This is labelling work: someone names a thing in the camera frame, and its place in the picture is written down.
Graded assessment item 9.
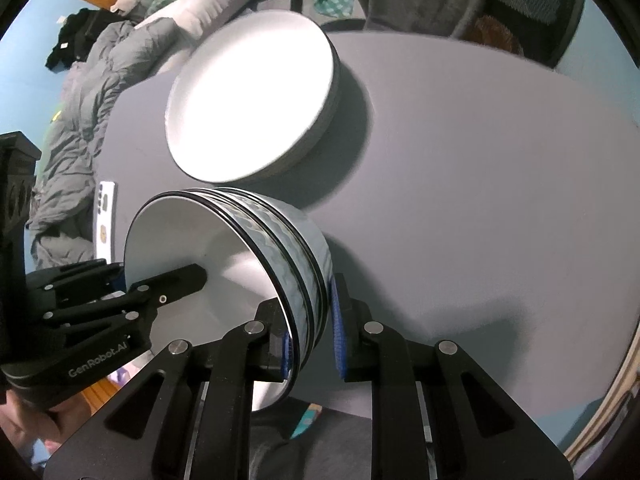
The grey quilted duvet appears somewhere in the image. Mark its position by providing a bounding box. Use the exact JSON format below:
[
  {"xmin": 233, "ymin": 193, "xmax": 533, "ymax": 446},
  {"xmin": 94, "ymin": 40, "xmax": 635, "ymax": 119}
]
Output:
[{"xmin": 27, "ymin": 17, "xmax": 188, "ymax": 261}]

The person's left hand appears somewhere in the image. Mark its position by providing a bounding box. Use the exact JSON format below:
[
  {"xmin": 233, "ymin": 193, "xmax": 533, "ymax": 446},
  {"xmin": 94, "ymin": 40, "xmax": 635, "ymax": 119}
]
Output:
[{"xmin": 0, "ymin": 395, "xmax": 93, "ymax": 461}]

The white smartphone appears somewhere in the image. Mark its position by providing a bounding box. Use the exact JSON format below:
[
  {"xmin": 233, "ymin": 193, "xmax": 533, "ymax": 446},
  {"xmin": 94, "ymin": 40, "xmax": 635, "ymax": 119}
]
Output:
[{"xmin": 95, "ymin": 180, "xmax": 118, "ymax": 263}]

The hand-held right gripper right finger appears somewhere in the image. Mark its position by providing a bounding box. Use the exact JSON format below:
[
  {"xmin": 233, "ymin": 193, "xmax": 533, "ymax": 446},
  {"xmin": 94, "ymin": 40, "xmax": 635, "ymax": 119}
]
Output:
[{"xmin": 327, "ymin": 272, "xmax": 573, "ymax": 480}]

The small white plate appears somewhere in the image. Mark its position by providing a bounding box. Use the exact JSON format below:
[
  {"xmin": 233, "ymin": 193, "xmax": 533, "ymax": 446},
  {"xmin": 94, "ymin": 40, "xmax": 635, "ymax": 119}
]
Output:
[{"xmin": 164, "ymin": 10, "xmax": 337, "ymax": 184}]

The beige pillow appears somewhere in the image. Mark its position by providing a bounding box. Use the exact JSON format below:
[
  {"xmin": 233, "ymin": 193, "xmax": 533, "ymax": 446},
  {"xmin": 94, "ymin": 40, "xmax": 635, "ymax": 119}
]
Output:
[{"xmin": 135, "ymin": 0, "xmax": 241, "ymax": 41}]

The black clothes pile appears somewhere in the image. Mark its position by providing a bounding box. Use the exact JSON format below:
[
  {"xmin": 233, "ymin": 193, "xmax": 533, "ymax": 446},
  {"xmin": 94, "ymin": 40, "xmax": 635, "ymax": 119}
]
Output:
[{"xmin": 44, "ymin": 7, "xmax": 123, "ymax": 73}]

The white bowl black rim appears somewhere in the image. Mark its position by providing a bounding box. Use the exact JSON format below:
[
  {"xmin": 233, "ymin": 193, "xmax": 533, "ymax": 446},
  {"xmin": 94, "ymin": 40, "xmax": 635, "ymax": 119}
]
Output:
[
  {"xmin": 122, "ymin": 189, "xmax": 301, "ymax": 413},
  {"xmin": 235, "ymin": 187, "xmax": 333, "ymax": 341},
  {"xmin": 210, "ymin": 187, "xmax": 321, "ymax": 366}
]

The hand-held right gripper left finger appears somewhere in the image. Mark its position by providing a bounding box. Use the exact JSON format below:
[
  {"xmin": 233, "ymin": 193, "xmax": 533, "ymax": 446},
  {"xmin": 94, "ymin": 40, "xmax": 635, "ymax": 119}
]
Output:
[{"xmin": 44, "ymin": 299, "xmax": 301, "ymax": 480}]

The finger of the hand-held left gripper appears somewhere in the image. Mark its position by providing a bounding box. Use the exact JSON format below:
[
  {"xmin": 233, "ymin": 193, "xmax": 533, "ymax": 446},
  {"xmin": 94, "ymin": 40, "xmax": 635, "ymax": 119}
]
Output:
[
  {"xmin": 50, "ymin": 264, "xmax": 208, "ymax": 352},
  {"xmin": 27, "ymin": 259, "xmax": 126, "ymax": 321}
]

